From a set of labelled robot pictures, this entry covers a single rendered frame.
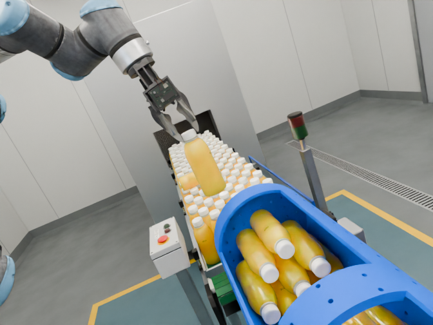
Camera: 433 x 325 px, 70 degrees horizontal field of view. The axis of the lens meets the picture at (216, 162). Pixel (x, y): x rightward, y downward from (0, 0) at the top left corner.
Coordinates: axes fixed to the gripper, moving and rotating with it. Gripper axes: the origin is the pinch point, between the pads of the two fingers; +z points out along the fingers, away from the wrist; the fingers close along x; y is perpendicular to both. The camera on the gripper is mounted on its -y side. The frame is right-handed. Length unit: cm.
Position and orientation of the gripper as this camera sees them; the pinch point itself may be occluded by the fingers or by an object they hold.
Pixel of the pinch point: (187, 133)
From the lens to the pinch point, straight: 81.2
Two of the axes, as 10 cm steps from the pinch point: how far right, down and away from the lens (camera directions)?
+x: 8.0, -5.9, 0.8
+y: 1.7, 0.9, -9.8
